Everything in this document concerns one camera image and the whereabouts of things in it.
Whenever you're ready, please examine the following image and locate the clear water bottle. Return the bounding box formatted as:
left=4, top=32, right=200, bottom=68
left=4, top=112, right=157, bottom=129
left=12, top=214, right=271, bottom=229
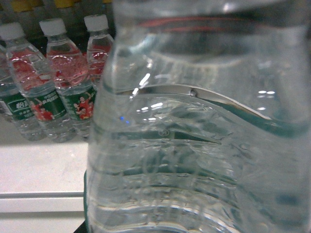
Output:
left=85, top=0, right=311, bottom=233

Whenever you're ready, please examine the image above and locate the water bottle middle players label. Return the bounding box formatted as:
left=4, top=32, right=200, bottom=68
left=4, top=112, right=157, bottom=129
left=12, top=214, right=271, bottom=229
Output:
left=39, top=18, right=96, bottom=139

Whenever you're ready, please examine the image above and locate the water bottle far left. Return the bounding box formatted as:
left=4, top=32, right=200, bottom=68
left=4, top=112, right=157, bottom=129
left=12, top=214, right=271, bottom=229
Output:
left=84, top=14, right=115, bottom=139

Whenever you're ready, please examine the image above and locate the white shelf board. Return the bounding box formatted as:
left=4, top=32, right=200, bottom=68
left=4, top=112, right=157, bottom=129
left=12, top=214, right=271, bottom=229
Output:
left=0, top=119, right=87, bottom=233

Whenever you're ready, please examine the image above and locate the water bottle barcode label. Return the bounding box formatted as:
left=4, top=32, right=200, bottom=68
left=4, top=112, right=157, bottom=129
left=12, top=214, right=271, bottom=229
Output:
left=0, top=46, right=46, bottom=141

